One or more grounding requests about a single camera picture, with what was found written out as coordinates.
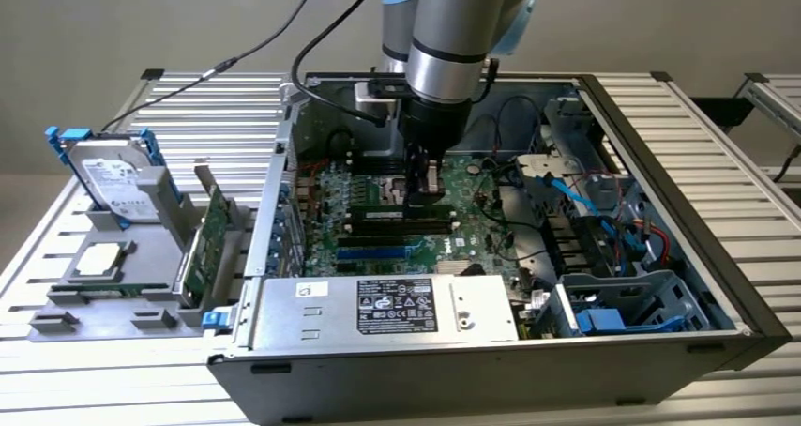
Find CPU socket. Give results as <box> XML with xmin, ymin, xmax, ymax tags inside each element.
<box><xmin>367</xmin><ymin>175</ymin><xmax>411</xmax><ymax>207</ymax></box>

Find silver hard disk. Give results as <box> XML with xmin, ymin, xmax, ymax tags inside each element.
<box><xmin>67</xmin><ymin>136</ymin><xmax>166</xmax><ymax>224</ymax></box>

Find black expansion slot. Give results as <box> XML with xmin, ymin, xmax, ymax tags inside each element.
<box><xmin>336</xmin><ymin>262</ymin><xmax>408</xmax><ymax>276</ymax></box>

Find green RAM stick black chips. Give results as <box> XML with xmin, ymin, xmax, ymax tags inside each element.
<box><xmin>348</xmin><ymin>205</ymin><xmax>454</xmax><ymax>222</ymax></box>

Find grey parts rack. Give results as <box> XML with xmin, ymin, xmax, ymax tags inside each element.
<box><xmin>27</xmin><ymin>159</ymin><xmax>259</xmax><ymax>343</ymax></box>

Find black case fan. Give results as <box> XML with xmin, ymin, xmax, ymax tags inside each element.
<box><xmin>544</xmin><ymin>212</ymin><xmax>629</xmax><ymax>277</ymax></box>

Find black wire loop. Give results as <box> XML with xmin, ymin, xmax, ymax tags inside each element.
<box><xmin>326</xmin><ymin>129</ymin><xmax>360</xmax><ymax>174</ymax></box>

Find blue case latch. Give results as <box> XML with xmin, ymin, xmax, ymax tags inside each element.
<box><xmin>202</xmin><ymin>305</ymin><xmax>236</xmax><ymax>334</ymax></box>

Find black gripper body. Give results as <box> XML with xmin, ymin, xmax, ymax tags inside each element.
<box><xmin>396</xmin><ymin>96</ymin><xmax>475</xmax><ymax>163</ymax></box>

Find silver power supply unit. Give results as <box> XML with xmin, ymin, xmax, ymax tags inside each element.
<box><xmin>248</xmin><ymin>272</ymin><xmax>523</xmax><ymax>348</ymax></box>

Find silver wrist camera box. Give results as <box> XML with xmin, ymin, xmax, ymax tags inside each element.
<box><xmin>352</xmin><ymin>79</ymin><xmax>411</xmax><ymax>118</ymax></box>

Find green graphics card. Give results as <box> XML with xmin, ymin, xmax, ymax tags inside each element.
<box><xmin>175</xmin><ymin>162</ymin><xmax>238</xmax><ymax>308</ymax></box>

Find green motherboard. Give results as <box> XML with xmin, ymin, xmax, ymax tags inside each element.
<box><xmin>294</xmin><ymin>152</ymin><xmax>555</xmax><ymax>288</ymax></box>

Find metal slat side table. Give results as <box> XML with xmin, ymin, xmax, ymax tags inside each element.
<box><xmin>735</xmin><ymin>71</ymin><xmax>801</xmax><ymax>147</ymax></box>

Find grey open PC case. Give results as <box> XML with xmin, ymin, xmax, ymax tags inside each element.
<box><xmin>206</xmin><ymin>71</ymin><xmax>793</xmax><ymax>423</ymax></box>

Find red wire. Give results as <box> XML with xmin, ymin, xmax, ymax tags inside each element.
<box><xmin>647</xmin><ymin>224</ymin><xmax>676</xmax><ymax>265</ymax></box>

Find metal disk bay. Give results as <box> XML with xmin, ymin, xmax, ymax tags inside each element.
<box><xmin>544</xmin><ymin>268</ymin><xmax>719</xmax><ymax>339</ymax></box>

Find silver chipset heat sink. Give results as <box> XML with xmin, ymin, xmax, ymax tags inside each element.
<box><xmin>435</xmin><ymin>258</ymin><xmax>491</xmax><ymax>278</ymax></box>

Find blue disk caddy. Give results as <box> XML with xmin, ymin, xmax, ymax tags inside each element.
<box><xmin>43</xmin><ymin>125</ymin><xmax>184</xmax><ymax>231</ymax></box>

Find silver CPU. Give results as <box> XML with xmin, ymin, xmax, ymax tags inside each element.
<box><xmin>70</xmin><ymin>242</ymin><xmax>130</xmax><ymax>279</ymax></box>

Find blue wire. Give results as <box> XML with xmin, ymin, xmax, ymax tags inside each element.
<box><xmin>516</xmin><ymin>161</ymin><xmax>649</xmax><ymax>264</ymax></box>

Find black RAM slot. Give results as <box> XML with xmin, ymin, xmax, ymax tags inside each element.
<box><xmin>344</xmin><ymin>219</ymin><xmax>456</xmax><ymax>237</ymax></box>
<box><xmin>338</xmin><ymin>232</ymin><xmax>434</xmax><ymax>251</ymax></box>

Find black cable with connector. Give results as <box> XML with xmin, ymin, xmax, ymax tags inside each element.
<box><xmin>102</xmin><ymin>0</ymin><xmax>322</xmax><ymax>133</ymax></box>

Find metal drive cage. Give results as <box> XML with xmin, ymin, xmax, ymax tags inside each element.
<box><xmin>516</xmin><ymin>96</ymin><xmax>631</xmax><ymax>217</ymax></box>

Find black camera cable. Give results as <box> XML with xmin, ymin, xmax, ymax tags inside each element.
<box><xmin>292</xmin><ymin>0</ymin><xmax>391</xmax><ymax>128</ymax></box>

